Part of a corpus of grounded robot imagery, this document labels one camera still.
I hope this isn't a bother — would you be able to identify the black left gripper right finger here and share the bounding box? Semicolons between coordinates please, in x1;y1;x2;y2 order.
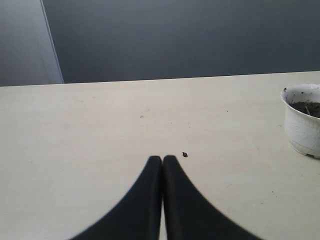
162;155;259;240

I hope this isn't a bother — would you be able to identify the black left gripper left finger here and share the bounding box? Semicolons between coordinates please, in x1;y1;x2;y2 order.
73;156;162;240

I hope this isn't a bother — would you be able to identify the white scalloped flower pot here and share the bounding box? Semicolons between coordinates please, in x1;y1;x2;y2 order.
280;83;320;159

